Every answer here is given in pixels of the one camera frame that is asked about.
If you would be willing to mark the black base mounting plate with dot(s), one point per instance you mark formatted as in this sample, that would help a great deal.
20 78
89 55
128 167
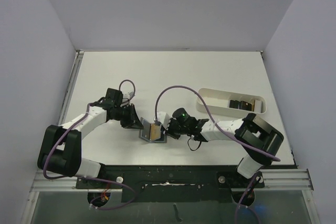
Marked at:
169 183

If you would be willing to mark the white plastic tray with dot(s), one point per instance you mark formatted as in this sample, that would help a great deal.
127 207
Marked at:
217 102

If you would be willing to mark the stack of dark cards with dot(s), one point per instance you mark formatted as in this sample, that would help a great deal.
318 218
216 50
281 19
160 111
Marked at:
241 105

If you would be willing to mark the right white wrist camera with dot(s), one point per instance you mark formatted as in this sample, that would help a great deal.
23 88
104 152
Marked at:
162 119

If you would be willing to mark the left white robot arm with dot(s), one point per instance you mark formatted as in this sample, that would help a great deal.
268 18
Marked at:
61 150

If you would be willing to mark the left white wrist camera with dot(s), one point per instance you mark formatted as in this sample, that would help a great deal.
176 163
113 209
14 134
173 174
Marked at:
129 95

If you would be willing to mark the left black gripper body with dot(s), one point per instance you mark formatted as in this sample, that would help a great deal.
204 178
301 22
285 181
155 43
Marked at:
121 113

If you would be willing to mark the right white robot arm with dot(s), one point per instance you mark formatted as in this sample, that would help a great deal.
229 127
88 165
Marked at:
259 139

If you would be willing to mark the front aluminium rail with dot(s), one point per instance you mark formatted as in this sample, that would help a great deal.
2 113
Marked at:
41 184

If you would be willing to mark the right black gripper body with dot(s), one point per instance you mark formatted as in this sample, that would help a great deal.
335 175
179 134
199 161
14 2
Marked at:
171 127

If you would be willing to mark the aluminium rail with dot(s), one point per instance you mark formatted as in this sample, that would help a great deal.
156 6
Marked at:
70 86
287 179
41 184

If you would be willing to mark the left aluminium rail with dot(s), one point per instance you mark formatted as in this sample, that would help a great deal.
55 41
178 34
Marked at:
70 86

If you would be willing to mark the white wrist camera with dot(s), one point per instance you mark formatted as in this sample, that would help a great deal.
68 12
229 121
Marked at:
162 119
129 95

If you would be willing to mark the grey blue card holder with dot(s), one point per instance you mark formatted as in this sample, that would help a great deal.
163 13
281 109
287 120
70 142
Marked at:
144 133

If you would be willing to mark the right aluminium rail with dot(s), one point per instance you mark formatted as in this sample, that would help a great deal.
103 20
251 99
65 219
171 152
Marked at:
287 179

